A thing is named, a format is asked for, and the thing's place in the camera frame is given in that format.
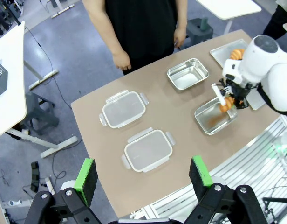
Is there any black floor cable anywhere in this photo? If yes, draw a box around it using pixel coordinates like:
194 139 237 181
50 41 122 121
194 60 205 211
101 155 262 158
24 25 73 110

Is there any black cable sleeve on arm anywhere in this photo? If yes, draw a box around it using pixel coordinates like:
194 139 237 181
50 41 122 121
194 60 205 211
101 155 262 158
256 83 276 112

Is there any black foot pedal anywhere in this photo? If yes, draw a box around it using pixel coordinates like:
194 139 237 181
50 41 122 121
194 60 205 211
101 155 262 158
30 161 40 193

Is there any bystander in dark clothes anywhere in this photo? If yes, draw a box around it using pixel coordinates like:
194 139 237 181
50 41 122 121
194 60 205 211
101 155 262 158
262 0 287 40

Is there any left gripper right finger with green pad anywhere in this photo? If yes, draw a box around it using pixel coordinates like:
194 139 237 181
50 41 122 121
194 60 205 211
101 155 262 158
183 155 269 224

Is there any finger of the black right gripper with green tip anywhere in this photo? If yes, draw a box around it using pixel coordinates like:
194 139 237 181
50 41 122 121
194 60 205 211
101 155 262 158
234 98 249 110

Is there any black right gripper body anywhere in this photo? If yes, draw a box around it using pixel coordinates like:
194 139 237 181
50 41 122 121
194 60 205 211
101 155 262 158
219 78 250 103

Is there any person's left forearm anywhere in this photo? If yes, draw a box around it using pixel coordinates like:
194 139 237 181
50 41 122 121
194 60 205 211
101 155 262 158
175 0 189 31

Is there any dark grey plastic stool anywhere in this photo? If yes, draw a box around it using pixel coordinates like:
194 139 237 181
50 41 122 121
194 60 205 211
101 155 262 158
185 16 214 44

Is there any golden brown croissant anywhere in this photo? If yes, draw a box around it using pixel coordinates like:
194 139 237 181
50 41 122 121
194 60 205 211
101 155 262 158
219 96 235 113
230 48 246 61

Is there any person's left hand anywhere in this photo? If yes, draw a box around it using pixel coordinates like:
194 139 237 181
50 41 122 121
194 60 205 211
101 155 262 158
173 27 188 49

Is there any white rounded side table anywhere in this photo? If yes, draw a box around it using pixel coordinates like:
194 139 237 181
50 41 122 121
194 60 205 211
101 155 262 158
196 0 262 33

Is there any person in black T-shirt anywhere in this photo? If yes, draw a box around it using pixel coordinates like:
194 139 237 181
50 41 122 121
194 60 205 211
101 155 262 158
103 0 179 75

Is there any black plastic stool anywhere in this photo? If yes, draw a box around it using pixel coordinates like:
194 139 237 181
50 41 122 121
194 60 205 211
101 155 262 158
21 92 60 136

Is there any stainless steel rectangular container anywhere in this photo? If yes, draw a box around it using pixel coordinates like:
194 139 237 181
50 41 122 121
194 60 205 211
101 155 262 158
166 57 209 91
194 97 238 136

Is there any clear plastic clip lid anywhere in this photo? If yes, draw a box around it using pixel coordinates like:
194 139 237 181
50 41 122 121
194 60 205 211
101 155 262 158
98 90 150 129
121 127 177 173

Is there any person's right hand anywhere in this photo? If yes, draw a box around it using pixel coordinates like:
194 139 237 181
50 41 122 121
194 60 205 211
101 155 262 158
112 50 132 71

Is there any person's right forearm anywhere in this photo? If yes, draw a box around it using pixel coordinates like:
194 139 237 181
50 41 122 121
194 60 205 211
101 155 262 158
82 0 127 58

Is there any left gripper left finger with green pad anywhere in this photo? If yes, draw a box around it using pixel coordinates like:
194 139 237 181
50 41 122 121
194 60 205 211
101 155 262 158
24 158 111 224

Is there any perforated silver baking tray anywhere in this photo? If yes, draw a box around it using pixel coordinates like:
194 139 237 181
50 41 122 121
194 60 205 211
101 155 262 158
209 39 267 111

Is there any white table with grey basket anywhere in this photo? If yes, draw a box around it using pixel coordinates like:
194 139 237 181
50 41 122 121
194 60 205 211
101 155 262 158
0 21 78 159

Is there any white table foot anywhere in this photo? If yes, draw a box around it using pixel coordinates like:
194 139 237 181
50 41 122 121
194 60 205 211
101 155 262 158
51 0 75 19

